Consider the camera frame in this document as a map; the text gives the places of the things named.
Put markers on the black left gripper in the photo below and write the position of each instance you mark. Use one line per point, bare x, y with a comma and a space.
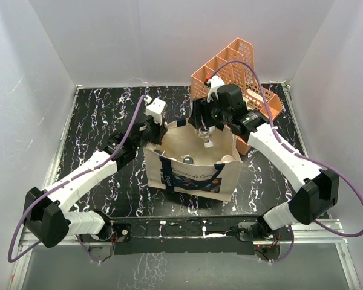
161, 130

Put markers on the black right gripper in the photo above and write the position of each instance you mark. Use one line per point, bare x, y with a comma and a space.
202, 106

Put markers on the small clear square bottle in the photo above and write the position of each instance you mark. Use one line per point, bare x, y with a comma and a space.
160, 152

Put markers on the cream canvas tote bag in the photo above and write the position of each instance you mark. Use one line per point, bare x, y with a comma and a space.
205, 177

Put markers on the large clear square bottle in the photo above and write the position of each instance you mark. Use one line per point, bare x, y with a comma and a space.
187, 159

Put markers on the beige pump bottle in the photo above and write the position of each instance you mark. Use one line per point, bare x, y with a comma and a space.
226, 159

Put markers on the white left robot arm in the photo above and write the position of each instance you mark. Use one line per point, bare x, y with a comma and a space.
48, 212

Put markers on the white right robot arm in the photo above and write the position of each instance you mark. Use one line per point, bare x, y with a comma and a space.
316, 188

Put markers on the peach plastic file organizer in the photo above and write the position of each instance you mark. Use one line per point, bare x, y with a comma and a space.
238, 74

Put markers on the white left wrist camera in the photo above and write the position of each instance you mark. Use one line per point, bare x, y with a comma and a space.
155, 108

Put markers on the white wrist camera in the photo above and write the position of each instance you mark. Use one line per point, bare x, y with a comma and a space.
214, 83
155, 108

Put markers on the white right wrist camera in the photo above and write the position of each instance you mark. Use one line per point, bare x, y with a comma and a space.
214, 83

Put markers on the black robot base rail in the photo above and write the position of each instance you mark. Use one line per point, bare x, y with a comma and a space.
187, 234

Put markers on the aluminium table frame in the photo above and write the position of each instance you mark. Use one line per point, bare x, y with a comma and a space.
312, 233

